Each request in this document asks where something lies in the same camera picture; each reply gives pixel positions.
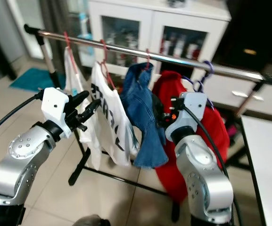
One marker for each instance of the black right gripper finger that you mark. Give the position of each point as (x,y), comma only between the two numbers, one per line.
(167,121)
(164,106)

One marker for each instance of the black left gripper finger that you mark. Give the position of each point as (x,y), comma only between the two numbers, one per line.
(89,110)
(80,99)

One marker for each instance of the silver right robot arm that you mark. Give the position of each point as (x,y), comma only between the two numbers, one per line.
(206,179)

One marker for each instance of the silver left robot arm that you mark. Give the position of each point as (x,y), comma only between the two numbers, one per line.
(13,160)

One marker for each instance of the purple hanger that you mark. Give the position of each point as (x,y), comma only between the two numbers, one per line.
(207,68)

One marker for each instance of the blue denim garment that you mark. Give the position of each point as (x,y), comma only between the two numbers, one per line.
(143,122)

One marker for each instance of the small white shirt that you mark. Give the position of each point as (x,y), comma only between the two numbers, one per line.
(72,75)

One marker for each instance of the chrome and black clothes rack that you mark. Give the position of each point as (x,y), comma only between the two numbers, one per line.
(173,60)

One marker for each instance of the teal floor mat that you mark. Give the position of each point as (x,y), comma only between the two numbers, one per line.
(34,79)

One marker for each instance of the white drawer unit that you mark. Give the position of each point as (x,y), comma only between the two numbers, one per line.
(225,87)

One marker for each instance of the red garment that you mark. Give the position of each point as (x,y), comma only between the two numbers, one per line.
(166,181)

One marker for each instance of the grey curtain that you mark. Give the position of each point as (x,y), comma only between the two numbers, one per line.
(60,19)

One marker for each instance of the glass sliding door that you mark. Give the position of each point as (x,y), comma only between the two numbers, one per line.
(22,23)

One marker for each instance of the white glass-door cabinet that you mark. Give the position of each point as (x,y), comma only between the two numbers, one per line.
(126,9)

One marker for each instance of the black item on cabinet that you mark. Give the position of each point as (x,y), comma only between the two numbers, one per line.
(176,2)

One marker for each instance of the white table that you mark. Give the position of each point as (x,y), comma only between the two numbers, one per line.
(267,165)

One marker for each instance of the black cabinet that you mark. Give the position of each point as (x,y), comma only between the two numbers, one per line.
(258,28)

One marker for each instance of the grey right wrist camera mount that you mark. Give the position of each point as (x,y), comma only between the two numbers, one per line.
(194,106)

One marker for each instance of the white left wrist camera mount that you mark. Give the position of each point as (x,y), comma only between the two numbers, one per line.
(54,106)

